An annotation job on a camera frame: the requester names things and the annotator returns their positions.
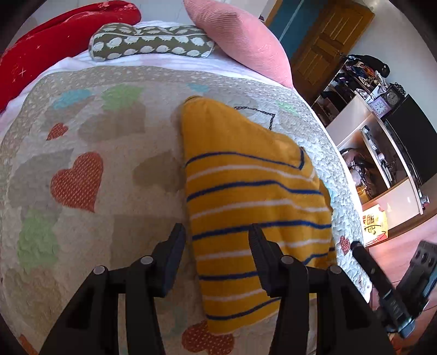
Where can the olive hedgehog-print bolster pillow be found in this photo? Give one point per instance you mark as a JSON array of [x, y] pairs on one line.
[[150, 42]]

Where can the small white square clock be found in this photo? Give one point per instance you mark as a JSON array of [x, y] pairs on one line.
[[380, 106]]

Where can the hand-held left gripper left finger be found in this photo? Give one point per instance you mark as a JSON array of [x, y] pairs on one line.
[[172, 266]]

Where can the pink ribbed pillow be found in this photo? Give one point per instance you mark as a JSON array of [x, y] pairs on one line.
[[242, 37]]

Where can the red pillow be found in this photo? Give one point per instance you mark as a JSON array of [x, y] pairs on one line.
[[58, 37]]

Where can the beige heart-patterned quilt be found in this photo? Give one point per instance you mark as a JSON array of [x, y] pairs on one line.
[[102, 143]]

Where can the wooden door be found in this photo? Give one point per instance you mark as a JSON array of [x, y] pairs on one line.
[[327, 44]]

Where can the black television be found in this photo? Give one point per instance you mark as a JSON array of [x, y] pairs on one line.
[[414, 136]]

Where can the white bed sheet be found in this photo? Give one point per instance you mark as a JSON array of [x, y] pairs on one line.
[[205, 65]]

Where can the dark round clock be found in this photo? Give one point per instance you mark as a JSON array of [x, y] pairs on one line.
[[393, 98]]

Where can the yellow printed box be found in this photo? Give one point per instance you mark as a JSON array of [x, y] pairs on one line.
[[375, 223]]

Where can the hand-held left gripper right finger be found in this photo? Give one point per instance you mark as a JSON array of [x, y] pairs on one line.
[[262, 266]]

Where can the yellow striped sweater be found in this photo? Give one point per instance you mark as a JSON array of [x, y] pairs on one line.
[[245, 184]]

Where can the blue glass door panel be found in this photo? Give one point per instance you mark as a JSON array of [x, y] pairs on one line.
[[290, 20]]

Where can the pile of shelf clutter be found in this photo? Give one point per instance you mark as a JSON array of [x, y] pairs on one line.
[[362, 73]]

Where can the white shelf cabinet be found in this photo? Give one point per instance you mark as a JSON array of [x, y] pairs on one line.
[[362, 136]]

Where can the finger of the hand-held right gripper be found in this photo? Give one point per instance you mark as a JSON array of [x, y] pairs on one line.
[[368, 266]]

